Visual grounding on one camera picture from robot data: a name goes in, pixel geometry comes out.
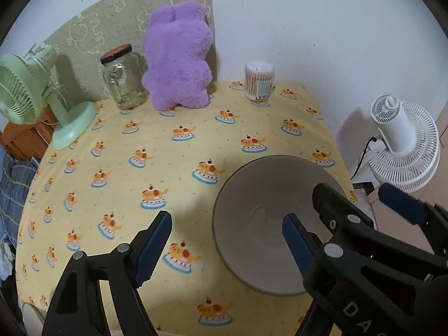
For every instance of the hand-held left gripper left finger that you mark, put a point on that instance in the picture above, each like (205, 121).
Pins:
(150, 248)

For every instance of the glass jar with black lid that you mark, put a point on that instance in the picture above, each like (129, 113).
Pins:
(122, 84)

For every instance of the green desk fan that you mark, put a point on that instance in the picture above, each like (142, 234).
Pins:
(21, 87)

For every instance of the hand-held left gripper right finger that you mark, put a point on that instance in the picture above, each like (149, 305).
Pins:
(297, 241)

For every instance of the purple plush toy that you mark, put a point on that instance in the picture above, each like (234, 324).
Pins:
(178, 59)

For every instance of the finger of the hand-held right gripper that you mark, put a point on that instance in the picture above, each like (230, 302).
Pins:
(399, 199)
(336, 203)

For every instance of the cotton swab container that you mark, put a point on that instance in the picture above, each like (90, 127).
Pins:
(255, 80)

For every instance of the white plate with red rim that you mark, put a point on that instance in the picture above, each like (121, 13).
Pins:
(33, 320)

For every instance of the grey leaf-pattern bowl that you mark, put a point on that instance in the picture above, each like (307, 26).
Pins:
(259, 210)

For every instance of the grey-green wall fabric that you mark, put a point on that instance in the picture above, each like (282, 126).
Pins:
(105, 24)

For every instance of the blue plaid cloth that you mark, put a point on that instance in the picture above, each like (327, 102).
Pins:
(14, 189)

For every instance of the white crumpled tissue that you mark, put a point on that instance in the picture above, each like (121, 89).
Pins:
(5, 259)

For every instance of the white desk fan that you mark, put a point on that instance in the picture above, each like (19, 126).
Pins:
(399, 129)

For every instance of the wooden chair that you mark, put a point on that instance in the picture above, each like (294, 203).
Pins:
(21, 140)

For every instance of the yellow printed tablecloth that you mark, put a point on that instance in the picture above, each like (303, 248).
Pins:
(175, 168)

